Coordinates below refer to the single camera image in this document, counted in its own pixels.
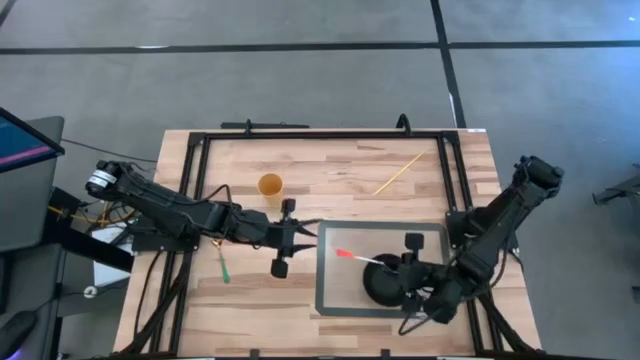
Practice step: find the black stand leg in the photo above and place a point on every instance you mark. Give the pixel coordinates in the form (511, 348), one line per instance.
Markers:
(620, 192)

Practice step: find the black bowl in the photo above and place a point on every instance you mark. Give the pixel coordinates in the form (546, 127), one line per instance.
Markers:
(380, 290)

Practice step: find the black curved clamp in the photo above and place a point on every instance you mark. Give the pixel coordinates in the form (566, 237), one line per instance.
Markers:
(403, 122)

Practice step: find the grey-bordered baking mat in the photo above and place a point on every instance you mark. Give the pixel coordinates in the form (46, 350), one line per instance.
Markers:
(345, 295)

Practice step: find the yellow plastic cup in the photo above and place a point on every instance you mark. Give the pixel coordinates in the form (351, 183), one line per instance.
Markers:
(270, 185)

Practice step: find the black aluminium table frame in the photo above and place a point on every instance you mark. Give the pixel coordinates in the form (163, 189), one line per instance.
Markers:
(325, 135)

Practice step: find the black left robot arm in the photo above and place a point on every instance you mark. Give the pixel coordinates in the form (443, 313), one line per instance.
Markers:
(160, 202)

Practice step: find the yellow chopstick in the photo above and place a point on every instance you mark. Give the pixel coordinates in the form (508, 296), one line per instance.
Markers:
(399, 173)

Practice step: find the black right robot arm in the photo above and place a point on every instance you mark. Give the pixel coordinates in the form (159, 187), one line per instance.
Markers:
(500, 220)

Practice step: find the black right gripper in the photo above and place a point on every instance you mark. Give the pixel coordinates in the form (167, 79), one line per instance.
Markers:
(415, 280)

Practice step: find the tilted computer monitor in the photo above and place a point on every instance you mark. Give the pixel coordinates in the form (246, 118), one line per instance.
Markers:
(25, 145)

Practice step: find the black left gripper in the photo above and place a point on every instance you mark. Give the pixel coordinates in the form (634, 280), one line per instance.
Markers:
(260, 230)

